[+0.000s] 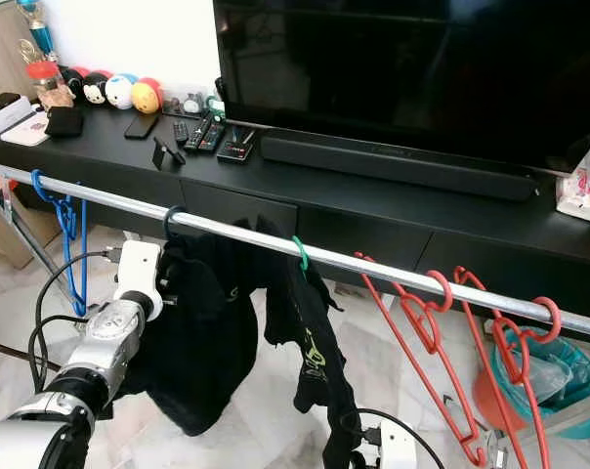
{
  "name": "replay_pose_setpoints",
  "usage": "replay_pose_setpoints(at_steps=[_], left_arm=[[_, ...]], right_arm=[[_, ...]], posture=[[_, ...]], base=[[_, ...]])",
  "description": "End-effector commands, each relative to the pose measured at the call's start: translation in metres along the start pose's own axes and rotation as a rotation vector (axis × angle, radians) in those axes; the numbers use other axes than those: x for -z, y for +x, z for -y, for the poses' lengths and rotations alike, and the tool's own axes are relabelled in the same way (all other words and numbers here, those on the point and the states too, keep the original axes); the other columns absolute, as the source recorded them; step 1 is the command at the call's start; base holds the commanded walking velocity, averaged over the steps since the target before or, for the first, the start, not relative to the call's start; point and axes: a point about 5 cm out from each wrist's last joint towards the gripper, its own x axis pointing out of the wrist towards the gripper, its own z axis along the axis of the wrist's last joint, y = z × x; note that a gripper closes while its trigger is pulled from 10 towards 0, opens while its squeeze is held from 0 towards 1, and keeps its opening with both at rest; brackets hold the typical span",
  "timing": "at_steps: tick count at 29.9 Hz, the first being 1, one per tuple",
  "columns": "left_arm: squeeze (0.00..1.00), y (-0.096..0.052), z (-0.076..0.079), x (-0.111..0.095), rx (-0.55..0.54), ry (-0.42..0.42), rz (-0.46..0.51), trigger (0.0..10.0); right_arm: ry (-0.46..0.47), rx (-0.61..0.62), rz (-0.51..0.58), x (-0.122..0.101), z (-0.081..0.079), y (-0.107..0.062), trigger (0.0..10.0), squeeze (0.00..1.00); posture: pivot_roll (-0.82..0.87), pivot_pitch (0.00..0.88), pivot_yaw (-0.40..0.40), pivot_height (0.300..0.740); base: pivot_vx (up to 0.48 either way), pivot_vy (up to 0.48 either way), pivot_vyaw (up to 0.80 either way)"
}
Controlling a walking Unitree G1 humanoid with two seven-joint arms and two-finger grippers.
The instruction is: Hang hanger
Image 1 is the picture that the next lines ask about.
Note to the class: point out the black polo shirt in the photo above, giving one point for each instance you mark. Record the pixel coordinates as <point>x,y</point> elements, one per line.
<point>319,362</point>
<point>197,342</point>

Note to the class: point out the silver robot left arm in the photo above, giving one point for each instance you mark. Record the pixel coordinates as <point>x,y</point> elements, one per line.
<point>100,362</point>

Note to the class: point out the red plastic hanger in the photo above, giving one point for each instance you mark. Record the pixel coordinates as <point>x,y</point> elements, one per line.
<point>422,322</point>
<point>520,362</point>

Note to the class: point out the green plastic hanger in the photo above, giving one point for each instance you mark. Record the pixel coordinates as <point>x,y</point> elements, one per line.
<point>301,254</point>

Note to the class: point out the blue plastic hanger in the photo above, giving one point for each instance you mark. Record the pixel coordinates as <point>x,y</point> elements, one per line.
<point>70,230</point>

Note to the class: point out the red bin with teal bag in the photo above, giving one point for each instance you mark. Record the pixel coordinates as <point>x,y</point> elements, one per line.
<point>568,376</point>

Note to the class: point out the black television console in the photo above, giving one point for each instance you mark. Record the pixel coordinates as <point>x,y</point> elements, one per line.
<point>363,220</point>

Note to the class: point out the silver metal clothes rack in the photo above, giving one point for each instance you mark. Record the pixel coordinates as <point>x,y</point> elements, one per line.
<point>236,227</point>

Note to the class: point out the black soundbar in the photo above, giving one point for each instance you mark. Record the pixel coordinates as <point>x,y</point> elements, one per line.
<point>402,166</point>

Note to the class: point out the small black box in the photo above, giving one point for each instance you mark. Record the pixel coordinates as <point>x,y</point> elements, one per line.
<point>236,148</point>

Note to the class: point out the pink white tissue box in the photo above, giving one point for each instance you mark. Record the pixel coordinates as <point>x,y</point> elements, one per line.
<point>583,186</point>

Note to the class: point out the black remote control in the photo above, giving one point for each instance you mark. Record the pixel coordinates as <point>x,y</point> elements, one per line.
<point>181,132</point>
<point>205,135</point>

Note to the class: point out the black phone stand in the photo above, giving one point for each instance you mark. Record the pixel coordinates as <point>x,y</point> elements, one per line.
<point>170,152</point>

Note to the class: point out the green white cup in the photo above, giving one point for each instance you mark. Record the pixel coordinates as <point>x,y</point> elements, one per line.
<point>216,102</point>

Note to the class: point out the black flat-screen television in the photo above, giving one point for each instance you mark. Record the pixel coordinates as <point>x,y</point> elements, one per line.
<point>412,68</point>

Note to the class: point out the small grey figurine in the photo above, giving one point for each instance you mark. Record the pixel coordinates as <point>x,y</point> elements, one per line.
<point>191,105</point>

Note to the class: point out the black phone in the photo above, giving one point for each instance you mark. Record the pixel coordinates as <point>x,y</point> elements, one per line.
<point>142,126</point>

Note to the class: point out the white flat box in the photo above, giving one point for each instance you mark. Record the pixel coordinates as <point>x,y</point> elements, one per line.
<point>26,130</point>

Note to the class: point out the white box black lid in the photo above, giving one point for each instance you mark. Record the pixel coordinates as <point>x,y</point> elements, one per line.
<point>4,111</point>

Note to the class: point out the black wallet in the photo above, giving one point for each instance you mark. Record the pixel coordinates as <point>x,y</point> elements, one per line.
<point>65,121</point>

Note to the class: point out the red-lidded clear jar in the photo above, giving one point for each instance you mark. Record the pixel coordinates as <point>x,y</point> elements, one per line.
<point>45,84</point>

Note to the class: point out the light wooden cabinet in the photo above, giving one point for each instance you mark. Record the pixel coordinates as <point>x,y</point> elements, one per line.
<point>4,54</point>

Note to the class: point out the black white egg toy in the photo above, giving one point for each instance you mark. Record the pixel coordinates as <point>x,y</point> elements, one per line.
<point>96,90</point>

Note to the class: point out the black egg toy red bow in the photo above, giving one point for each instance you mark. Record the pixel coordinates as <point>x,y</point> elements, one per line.
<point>73,82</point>

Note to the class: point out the gold trophy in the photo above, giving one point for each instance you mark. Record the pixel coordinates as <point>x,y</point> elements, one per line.
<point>36,51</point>

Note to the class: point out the blue trophy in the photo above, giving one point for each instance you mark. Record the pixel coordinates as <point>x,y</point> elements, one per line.
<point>36,21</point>

